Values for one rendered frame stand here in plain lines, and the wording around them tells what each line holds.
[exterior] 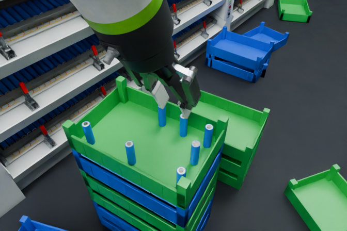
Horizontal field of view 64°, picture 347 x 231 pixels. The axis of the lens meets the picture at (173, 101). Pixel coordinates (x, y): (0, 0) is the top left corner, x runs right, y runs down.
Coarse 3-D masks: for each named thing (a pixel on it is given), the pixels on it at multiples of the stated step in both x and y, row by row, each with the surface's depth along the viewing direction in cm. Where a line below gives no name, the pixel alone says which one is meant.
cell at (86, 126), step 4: (84, 124) 60; (88, 124) 60; (84, 128) 60; (88, 128) 60; (84, 132) 61; (88, 132) 61; (92, 132) 62; (88, 136) 62; (92, 136) 63; (88, 140) 63; (92, 140) 63; (92, 144) 64
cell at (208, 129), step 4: (208, 124) 60; (208, 128) 59; (212, 128) 59; (204, 132) 60; (208, 132) 60; (212, 132) 60; (204, 136) 61; (208, 136) 60; (204, 140) 62; (208, 140) 61; (204, 144) 63; (208, 144) 62
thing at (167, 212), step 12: (216, 156) 65; (84, 168) 67; (96, 168) 63; (108, 180) 64; (120, 180) 60; (204, 180) 60; (132, 192) 61; (144, 192) 58; (144, 204) 61; (156, 204) 58; (168, 204) 62; (192, 204) 57; (168, 216) 58; (180, 216) 55
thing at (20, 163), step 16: (112, 80) 119; (128, 80) 124; (80, 96) 111; (96, 96) 114; (64, 112) 105; (80, 112) 108; (32, 128) 98; (48, 128) 101; (0, 144) 93; (16, 144) 93; (32, 144) 96; (48, 144) 98; (64, 144) 102; (0, 160) 92; (16, 160) 93; (32, 160) 94; (16, 176) 90
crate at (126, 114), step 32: (128, 96) 74; (64, 128) 59; (96, 128) 68; (128, 128) 68; (160, 128) 68; (192, 128) 68; (224, 128) 60; (96, 160) 60; (160, 160) 61; (160, 192) 53; (192, 192) 53
